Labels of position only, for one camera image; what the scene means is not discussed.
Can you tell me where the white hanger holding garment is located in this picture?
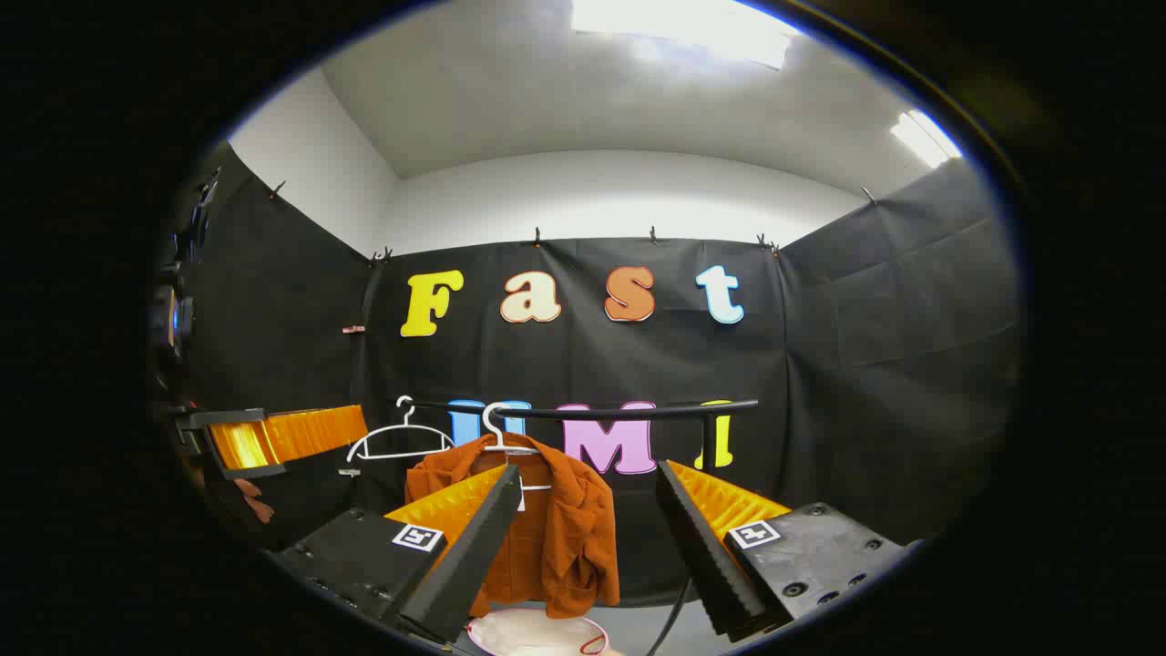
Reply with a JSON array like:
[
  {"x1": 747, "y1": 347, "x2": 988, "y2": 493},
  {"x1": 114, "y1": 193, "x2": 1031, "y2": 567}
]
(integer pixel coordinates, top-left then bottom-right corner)
[{"x1": 481, "y1": 402, "x2": 554, "y2": 493}]

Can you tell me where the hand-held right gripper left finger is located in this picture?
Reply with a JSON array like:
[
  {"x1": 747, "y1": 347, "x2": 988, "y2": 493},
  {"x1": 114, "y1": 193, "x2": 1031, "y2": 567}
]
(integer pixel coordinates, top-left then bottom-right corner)
[{"x1": 273, "y1": 463, "x2": 523, "y2": 645}]

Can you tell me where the black clothes rack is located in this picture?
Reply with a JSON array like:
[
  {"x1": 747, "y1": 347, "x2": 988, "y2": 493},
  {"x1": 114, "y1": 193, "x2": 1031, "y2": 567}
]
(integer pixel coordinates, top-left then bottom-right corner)
[{"x1": 401, "y1": 398, "x2": 759, "y2": 656}]

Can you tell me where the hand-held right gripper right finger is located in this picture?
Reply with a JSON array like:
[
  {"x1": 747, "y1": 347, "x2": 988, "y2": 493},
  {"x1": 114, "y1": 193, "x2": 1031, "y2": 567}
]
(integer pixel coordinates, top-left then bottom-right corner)
[{"x1": 656, "y1": 458, "x2": 914, "y2": 639}]

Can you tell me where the orange knit garment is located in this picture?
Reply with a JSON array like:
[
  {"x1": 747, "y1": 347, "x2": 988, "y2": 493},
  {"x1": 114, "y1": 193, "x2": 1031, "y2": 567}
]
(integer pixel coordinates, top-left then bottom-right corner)
[{"x1": 405, "y1": 434, "x2": 621, "y2": 620}]

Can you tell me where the empty white clothes hanger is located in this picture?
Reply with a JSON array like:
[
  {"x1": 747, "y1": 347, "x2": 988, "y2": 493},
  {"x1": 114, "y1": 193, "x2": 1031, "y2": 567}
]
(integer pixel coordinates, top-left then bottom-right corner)
[{"x1": 346, "y1": 395, "x2": 456, "y2": 463}]

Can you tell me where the narrow ceiling light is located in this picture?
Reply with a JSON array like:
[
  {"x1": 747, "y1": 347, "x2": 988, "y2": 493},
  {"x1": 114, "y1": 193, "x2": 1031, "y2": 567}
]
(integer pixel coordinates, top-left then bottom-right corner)
[{"x1": 890, "y1": 108, "x2": 963, "y2": 170}]

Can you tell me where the large ceiling light panel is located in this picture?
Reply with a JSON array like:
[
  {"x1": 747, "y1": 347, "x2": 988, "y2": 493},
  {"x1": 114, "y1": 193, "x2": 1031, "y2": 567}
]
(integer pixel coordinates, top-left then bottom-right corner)
[{"x1": 571, "y1": 0, "x2": 803, "y2": 70}]

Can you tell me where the white pink-rimmed laundry hamper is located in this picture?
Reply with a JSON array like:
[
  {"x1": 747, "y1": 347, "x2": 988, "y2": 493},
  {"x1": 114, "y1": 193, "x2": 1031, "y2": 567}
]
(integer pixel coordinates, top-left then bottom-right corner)
[{"x1": 466, "y1": 608, "x2": 613, "y2": 656}]

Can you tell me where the black backdrop cloth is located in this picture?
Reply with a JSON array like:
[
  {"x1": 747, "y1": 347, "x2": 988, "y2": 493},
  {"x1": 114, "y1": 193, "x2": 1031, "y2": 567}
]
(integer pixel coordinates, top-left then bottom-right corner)
[{"x1": 159, "y1": 146, "x2": 1026, "y2": 607}]

